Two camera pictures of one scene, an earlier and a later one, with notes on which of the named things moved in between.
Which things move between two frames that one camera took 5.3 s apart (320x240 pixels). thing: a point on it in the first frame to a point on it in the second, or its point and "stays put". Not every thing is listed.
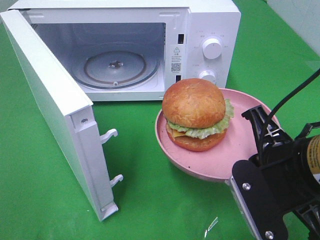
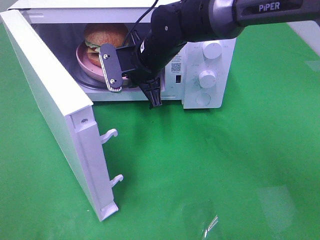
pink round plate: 218,162 to 87,65
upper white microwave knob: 212,48 stays put
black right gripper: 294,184 to 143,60
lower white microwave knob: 208,75 stays put
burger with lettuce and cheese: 197,114 to 98,34
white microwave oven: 135,50 stays put
